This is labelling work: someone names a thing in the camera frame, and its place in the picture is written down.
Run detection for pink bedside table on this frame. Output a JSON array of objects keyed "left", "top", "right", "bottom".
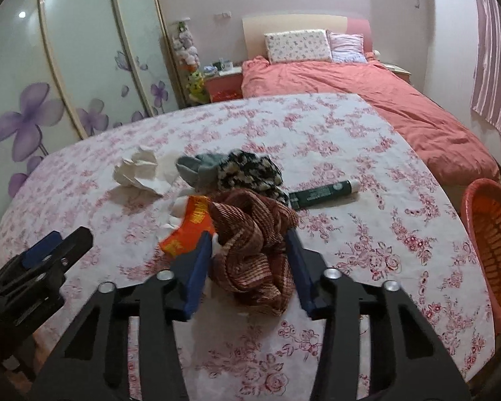
[{"left": 204, "top": 66, "right": 243, "bottom": 102}]

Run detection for black floral scrunchie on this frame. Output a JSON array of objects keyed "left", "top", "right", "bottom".
[{"left": 217, "top": 149, "right": 289, "bottom": 206}]

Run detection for floral white pillow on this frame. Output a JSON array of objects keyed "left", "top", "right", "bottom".
[{"left": 264, "top": 29, "right": 332, "bottom": 63}]

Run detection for floral sliding wardrobe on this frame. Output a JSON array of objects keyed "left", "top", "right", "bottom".
[{"left": 0, "top": 0, "right": 180, "bottom": 219}]

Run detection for pink striped pillow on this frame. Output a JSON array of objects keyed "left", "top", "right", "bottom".
[{"left": 327, "top": 30, "right": 367, "bottom": 63}]

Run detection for hanging plush toys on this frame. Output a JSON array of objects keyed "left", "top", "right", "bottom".
[{"left": 172, "top": 20, "right": 210, "bottom": 105}]

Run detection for pink striped curtain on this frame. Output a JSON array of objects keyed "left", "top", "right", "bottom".
[{"left": 471, "top": 0, "right": 501, "bottom": 135}]

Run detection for orange plastic basket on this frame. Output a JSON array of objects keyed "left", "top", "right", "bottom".
[{"left": 461, "top": 178, "right": 501, "bottom": 334}]

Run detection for right bedside table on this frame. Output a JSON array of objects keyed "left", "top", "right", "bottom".
[{"left": 383, "top": 62, "right": 411, "bottom": 84}]

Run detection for dark green tube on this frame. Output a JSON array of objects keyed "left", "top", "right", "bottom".
[{"left": 289, "top": 179, "right": 361, "bottom": 211}]

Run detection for floral pink white tablecloth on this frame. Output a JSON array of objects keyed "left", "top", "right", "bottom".
[{"left": 0, "top": 93, "right": 496, "bottom": 400}]

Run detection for grey green sock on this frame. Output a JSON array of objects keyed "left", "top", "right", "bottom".
[{"left": 175, "top": 152, "right": 228, "bottom": 192}]

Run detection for beige pink headboard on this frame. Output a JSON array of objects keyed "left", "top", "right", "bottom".
[{"left": 242, "top": 14, "right": 373, "bottom": 60}]

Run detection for crumpled white paper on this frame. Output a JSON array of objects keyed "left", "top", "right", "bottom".
[{"left": 113, "top": 147, "right": 179, "bottom": 196}]

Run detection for coral pink duvet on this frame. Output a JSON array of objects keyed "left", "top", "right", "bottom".
[{"left": 241, "top": 56, "right": 500, "bottom": 185}]

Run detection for brown striped scrunchie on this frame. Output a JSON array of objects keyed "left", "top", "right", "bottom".
[{"left": 208, "top": 188, "right": 299, "bottom": 316}]

